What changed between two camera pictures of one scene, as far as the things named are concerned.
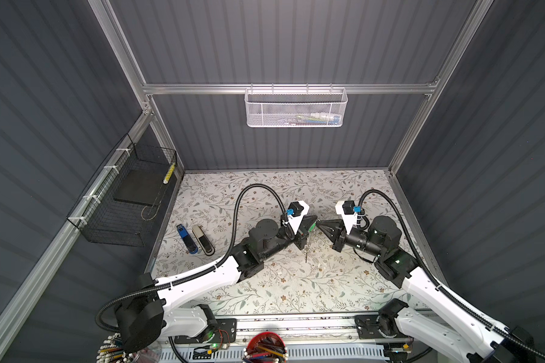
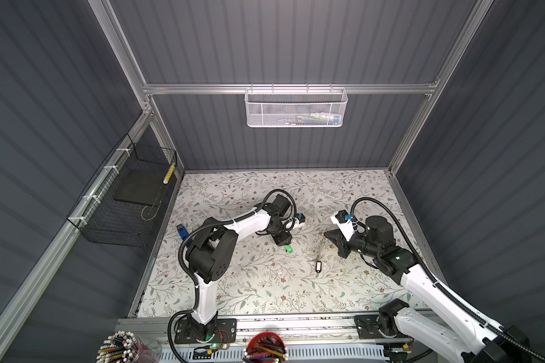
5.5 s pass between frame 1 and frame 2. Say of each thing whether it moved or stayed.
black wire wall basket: stayed
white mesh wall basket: stayed
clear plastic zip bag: moved
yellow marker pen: stayed
